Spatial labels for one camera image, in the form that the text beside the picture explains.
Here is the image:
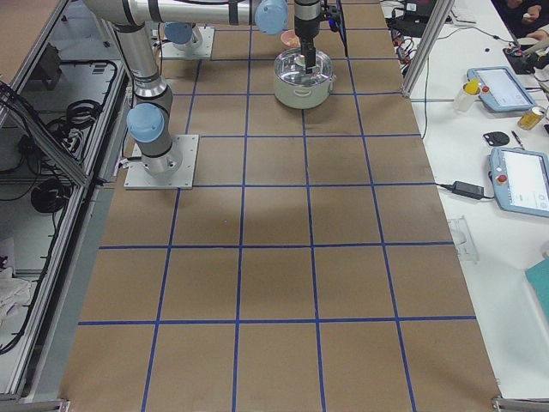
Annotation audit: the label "pale green steel pot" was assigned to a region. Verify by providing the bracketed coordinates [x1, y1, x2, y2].
[274, 48, 335, 110]

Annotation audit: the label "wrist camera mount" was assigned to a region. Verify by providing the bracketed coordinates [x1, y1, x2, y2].
[321, 0, 345, 33]

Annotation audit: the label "yellow banana in mug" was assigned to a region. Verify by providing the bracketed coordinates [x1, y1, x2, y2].
[463, 77, 480, 95]

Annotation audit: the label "black power adapter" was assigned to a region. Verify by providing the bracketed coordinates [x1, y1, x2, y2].
[450, 180, 485, 200]

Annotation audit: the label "aluminium frame post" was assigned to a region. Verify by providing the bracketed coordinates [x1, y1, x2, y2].
[401, 0, 455, 98]

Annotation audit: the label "clear plastic holder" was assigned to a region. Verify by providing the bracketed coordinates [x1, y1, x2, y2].
[447, 216, 479, 263]

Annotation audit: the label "near teach pendant tablet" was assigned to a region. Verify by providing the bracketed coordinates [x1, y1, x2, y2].
[489, 147, 548, 217]

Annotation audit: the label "glass pot lid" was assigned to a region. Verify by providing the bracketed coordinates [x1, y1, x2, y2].
[274, 48, 334, 87]

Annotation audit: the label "orange drink can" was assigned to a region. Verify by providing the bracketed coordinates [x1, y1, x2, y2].
[517, 106, 546, 130]

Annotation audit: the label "teach pendant tablet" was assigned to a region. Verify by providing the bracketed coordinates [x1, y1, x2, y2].
[489, 147, 548, 217]
[467, 66, 535, 112]

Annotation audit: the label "far teach pendant tablet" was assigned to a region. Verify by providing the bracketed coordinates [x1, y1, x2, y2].
[467, 66, 535, 112]

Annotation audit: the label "black round object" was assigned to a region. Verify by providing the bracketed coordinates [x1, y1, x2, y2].
[483, 131, 510, 147]

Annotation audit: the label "white crumpled cloth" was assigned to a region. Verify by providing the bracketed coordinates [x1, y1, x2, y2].
[0, 238, 33, 340]

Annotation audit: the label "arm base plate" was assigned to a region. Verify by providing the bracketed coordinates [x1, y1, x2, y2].
[124, 135, 199, 190]
[161, 21, 214, 60]

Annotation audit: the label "black coiled cables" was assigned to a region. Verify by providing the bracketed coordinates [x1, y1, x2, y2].
[29, 178, 65, 215]

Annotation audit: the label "pink bowl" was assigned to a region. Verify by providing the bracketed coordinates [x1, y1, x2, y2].
[280, 29, 300, 48]

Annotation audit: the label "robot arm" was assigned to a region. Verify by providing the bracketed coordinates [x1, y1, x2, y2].
[85, 1, 287, 176]
[164, 21, 202, 52]

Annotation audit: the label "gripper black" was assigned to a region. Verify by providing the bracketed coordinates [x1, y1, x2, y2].
[293, 0, 321, 74]

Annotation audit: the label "teal book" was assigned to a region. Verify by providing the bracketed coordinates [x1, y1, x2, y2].
[525, 258, 549, 318]

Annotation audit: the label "white mug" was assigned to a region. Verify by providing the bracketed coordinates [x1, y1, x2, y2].
[453, 84, 478, 112]

